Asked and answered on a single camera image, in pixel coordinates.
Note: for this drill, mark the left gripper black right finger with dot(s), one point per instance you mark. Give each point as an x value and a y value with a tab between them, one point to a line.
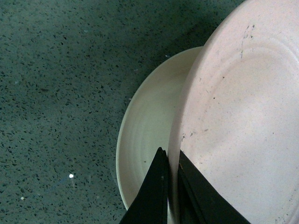
199	202

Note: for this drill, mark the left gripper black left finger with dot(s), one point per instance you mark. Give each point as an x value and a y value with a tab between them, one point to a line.
150	206

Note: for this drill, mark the pink plate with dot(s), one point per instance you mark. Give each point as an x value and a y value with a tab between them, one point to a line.
238	115

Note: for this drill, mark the cream white plate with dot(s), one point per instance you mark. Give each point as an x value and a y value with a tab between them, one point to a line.
146	124

